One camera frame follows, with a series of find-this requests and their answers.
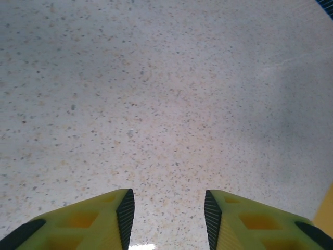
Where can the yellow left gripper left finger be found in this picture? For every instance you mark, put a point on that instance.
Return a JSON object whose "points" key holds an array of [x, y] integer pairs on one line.
{"points": [[78, 224]]}

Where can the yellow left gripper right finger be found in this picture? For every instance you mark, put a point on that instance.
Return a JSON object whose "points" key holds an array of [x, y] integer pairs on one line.
{"points": [[260, 224]]}

